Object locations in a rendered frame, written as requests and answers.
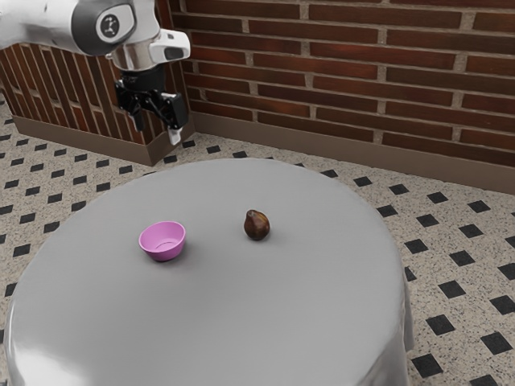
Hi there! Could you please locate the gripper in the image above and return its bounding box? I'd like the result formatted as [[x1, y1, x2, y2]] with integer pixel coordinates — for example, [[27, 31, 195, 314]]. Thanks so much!
[[113, 66, 189, 146]]

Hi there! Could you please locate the pink plastic bowl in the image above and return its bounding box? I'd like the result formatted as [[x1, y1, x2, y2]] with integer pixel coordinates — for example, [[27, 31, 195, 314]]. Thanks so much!
[[138, 220, 187, 263]]

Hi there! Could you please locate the brown pear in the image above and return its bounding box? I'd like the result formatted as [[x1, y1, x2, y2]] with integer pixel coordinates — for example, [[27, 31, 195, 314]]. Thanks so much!
[[243, 208, 271, 242]]

